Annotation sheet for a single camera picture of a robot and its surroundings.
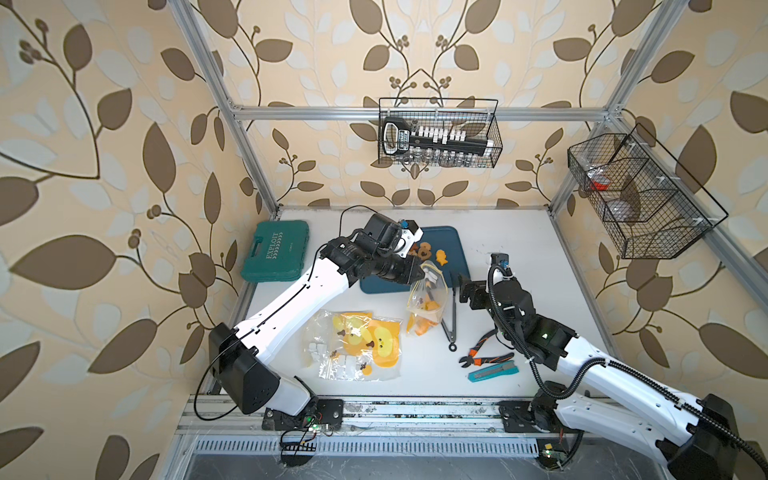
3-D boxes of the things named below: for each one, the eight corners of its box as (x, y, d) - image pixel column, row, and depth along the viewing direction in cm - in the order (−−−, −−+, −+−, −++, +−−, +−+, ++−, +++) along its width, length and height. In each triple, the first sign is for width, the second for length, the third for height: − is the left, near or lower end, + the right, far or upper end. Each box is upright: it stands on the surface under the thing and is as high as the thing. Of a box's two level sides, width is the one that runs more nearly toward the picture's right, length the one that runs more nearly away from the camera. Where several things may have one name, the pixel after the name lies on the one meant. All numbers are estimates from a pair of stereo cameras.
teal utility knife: (469, 383, 82) (471, 381, 80) (466, 373, 83) (468, 371, 82) (516, 372, 83) (519, 370, 82) (512, 363, 85) (514, 360, 83)
